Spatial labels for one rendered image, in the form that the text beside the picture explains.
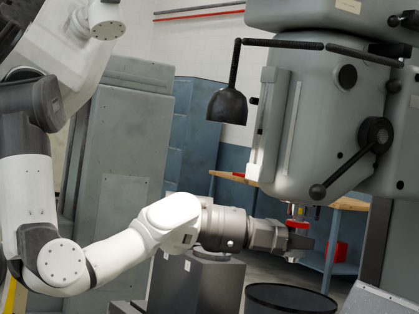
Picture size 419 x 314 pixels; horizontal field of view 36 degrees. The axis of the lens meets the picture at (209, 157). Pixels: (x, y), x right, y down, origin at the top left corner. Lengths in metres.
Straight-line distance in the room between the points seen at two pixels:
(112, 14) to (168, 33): 9.53
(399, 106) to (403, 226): 0.40
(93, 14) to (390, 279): 0.91
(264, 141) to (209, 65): 8.31
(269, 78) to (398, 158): 0.29
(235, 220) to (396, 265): 0.51
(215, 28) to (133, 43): 2.01
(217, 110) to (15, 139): 0.34
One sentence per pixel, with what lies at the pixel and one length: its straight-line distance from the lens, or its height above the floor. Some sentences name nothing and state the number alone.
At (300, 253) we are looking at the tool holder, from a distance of 1.25.
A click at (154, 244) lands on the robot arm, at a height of 1.21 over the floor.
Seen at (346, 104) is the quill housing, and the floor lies 1.50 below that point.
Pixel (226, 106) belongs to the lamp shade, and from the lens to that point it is 1.08.
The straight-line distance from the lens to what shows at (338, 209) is 5.98.
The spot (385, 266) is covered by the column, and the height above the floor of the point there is 1.16.
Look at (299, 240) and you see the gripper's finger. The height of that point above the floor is 1.24.
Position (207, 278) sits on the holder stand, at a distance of 1.42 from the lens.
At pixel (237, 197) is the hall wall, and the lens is 8.49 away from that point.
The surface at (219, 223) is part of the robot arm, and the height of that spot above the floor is 1.25.
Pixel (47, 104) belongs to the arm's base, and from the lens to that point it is 1.11.
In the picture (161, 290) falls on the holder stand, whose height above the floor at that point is 1.02.
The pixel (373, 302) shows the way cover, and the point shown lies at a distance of 1.60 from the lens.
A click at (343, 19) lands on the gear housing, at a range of 1.13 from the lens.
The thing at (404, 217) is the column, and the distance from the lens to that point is 1.57.
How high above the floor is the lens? 1.43
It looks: 3 degrees down
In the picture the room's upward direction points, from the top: 9 degrees clockwise
